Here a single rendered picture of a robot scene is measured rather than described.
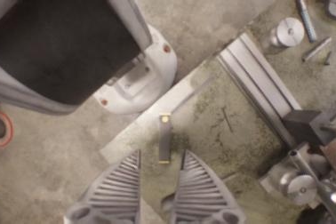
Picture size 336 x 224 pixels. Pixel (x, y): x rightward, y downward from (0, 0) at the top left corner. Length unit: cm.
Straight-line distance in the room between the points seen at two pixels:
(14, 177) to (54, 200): 44
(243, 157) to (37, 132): 161
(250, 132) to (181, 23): 113
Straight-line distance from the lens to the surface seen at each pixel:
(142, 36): 22
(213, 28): 137
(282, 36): 33
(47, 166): 171
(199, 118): 29
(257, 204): 42
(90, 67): 21
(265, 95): 31
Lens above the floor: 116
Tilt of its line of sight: 86 degrees down
